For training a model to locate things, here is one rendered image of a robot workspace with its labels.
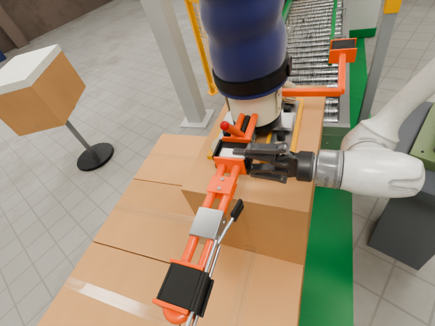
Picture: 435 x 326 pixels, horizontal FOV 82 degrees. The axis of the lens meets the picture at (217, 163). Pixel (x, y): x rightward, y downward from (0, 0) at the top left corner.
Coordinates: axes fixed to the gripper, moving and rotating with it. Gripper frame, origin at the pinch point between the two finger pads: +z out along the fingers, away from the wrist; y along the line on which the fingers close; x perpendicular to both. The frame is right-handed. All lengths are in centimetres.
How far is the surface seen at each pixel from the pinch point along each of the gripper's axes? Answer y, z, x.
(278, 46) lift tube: -19.9, -9.0, 21.6
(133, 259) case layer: 53, 51, -20
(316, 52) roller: 52, -13, 165
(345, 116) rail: 47, -34, 80
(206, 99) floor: 108, 104, 179
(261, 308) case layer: 53, -8, -23
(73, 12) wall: 97, 687, 592
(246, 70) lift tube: -16.9, -1.7, 15.6
